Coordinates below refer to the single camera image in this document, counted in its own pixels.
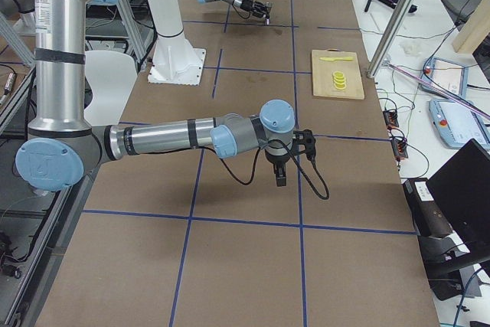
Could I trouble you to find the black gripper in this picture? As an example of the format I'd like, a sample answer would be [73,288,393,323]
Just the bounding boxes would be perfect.
[265,139,292,187]
[241,0,273,18]

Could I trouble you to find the bamboo cutting board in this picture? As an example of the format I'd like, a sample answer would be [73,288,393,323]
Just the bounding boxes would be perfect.
[311,50,364,100]

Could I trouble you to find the yellow plastic knife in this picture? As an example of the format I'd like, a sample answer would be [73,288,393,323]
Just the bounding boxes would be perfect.
[319,56,354,62]

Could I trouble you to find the white chair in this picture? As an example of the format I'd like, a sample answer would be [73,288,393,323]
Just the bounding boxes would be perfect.
[84,51,137,126]

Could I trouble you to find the black computer monitor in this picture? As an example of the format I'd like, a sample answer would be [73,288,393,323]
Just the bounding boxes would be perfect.
[427,139,489,244]

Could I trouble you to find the blue teach pendant near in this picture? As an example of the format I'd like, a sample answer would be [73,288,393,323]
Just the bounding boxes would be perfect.
[429,99,489,150]

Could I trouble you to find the blue teach pendant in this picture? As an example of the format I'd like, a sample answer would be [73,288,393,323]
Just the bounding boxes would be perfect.
[429,99,489,150]
[420,57,469,97]

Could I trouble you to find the blue teach pendant far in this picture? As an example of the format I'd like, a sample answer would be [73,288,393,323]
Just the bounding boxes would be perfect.
[420,57,469,97]

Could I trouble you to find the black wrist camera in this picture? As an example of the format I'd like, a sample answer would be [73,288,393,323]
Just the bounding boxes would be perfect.
[293,129,316,162]

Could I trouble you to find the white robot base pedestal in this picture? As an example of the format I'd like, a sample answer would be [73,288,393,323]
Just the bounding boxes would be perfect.
[148,0,206,86]

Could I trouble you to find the aluminium frame post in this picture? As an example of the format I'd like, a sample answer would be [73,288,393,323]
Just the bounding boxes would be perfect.
[367,0,413,78]

